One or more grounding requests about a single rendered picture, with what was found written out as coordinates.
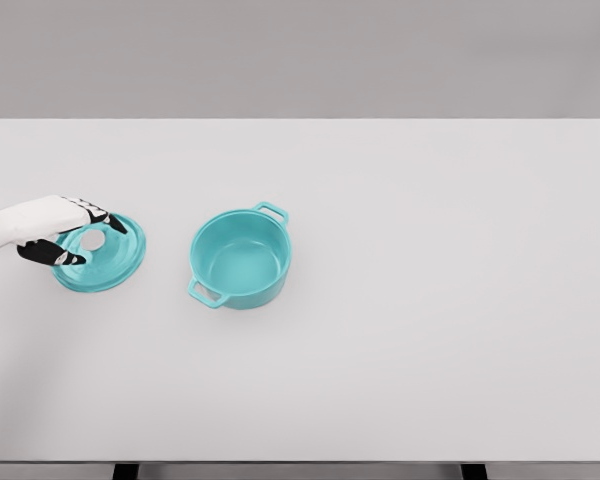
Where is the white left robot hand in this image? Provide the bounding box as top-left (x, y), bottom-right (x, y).
top-left (0, 194), bottom-right (128, 267)

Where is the teal pot lid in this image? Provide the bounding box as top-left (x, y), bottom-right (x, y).
top-left (51, 212), bottom-right (147, 294)

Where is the teal pot with handles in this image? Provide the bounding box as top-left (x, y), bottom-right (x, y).
top-left (187, 201), bottom-right (294, 311)

